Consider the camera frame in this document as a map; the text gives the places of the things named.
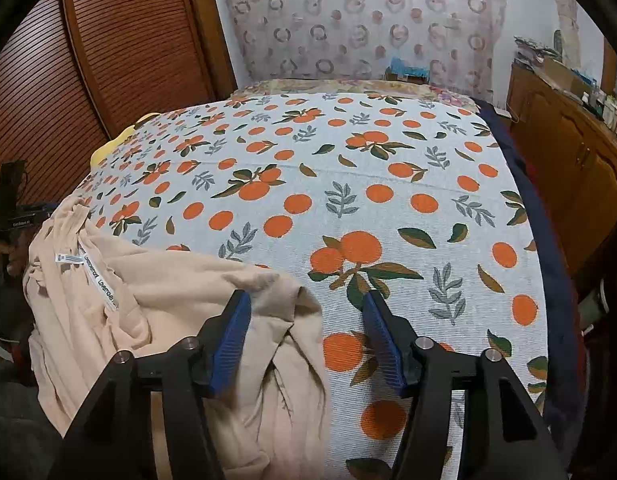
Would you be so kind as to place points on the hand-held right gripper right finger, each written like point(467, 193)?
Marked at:
point(386, 340)

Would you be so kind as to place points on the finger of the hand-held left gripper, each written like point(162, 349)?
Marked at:
point(41, 206)

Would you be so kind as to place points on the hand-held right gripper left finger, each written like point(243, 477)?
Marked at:
point(231, 340)

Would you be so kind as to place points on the beige printed t-shirt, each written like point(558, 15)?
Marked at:
point(153, 300)

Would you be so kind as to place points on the stack of folded clothes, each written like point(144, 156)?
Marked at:
point(533, 49)

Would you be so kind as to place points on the yellow plush toy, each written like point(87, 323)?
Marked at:
point(106, 152)

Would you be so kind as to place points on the wooden louvered wardrobe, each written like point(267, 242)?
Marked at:
point(113, 60)

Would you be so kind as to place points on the orange fruit print bedsheet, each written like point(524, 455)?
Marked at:
point(388, 170)

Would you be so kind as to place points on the navy blue blanket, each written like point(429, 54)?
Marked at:
point(548, 240)

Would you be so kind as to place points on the pale round container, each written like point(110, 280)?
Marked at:
point(595, 305)

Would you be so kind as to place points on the floral blanket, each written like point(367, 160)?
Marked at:
point(438, 92)

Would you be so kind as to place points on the wooden sideboard cabinet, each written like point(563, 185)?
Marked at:
point(563, 150)

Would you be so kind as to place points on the cardboard box with blue cloth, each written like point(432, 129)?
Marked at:
point(408, 70)

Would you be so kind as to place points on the open cardboard box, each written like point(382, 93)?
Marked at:
point(563, 74)

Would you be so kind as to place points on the circle patterned curtain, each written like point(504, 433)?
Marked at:
point(363, 15)

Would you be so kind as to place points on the beige window curtain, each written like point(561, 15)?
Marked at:
point(567, 20)

